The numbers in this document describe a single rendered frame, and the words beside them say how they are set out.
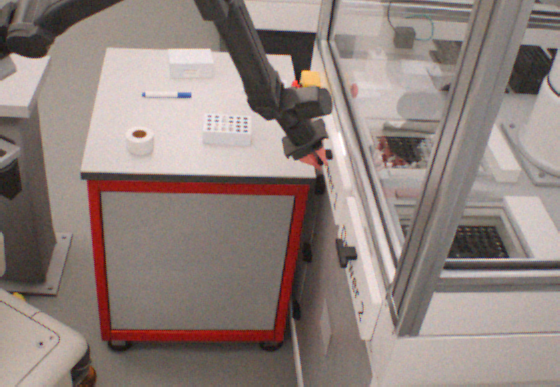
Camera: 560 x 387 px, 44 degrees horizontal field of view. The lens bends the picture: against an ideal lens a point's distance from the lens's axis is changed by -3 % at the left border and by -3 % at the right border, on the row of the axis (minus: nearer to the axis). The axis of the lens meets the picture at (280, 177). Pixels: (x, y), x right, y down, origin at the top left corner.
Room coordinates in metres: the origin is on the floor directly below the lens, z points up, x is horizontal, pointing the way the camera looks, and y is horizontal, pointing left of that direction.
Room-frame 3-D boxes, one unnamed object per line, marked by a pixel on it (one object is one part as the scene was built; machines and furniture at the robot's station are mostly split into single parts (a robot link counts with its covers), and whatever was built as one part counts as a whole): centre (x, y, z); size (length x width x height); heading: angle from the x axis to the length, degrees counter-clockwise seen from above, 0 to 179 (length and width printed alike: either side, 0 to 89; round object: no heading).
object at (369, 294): (0.98, -0.17, 0.87); 0.29 x 0.02 x 0.11; 10
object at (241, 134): (1.52, 0.16, 0.78); 0.12 x 0.08 x 0.04; 97
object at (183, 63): (1.82, 0.31, 0.79); 0.13 x 0.09 x 0.05; 106
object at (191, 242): (1.65, 0.25, 0.38); 0.62 x 0.58 x 0.76; 10
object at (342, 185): (1.29, -0.12, 0.87); 0.29 x 0.02 x 0.11; 10
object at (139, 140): (1.41, 0.36, 0.78); 0.07 x 0.07 x 0.04
